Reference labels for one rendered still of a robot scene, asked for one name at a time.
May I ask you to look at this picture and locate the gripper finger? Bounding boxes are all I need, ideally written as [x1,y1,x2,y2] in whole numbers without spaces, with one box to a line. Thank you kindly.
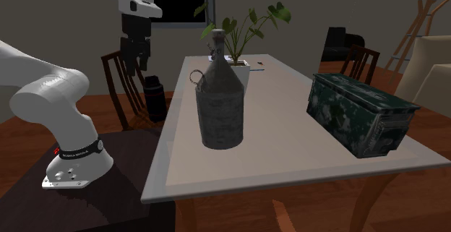
[120,38,138,77]
[137,41,152,72]

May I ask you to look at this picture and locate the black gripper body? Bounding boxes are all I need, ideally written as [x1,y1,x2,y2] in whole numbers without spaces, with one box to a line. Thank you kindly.
[120,12,153,49]

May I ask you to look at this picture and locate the dark wooden chair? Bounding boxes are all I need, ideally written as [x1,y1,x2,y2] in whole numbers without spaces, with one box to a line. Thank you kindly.
[339,43,382,86]
[100,50,167,131]

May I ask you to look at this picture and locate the black bottle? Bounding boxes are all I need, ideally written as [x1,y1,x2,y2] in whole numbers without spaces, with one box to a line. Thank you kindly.
[142,74,168,124]

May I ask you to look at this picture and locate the dark window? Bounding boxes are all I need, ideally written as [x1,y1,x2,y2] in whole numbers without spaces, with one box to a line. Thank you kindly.
[150,0,216,28]

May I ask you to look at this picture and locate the grey metal jug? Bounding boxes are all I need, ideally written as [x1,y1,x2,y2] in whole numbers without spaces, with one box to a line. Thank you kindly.
[189,28,246,151]

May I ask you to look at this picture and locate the green plant in white pot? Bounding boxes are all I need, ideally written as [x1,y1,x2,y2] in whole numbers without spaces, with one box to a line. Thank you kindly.
[193,1,293,88]

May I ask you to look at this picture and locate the dark robot stand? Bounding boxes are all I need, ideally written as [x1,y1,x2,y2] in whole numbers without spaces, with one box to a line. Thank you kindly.
[0,129,176,232]

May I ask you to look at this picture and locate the grey table with wooden legs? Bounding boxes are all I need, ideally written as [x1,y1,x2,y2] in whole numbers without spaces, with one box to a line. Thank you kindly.
[140,53,451,232]

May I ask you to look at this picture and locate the black armchair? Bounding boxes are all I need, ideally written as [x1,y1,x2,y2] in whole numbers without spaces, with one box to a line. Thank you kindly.
[320,26,366,63]

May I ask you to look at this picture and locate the dark green metal box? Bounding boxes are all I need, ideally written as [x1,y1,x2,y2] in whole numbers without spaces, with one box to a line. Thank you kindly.
[305,72,422,160]

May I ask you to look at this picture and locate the wooden tripod floor lamp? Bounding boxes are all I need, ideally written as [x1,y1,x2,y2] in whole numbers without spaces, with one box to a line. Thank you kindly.
[383,0,451,85]

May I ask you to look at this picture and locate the beige sofa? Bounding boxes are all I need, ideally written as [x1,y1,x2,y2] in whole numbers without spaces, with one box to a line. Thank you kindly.
[393,35,451,120]

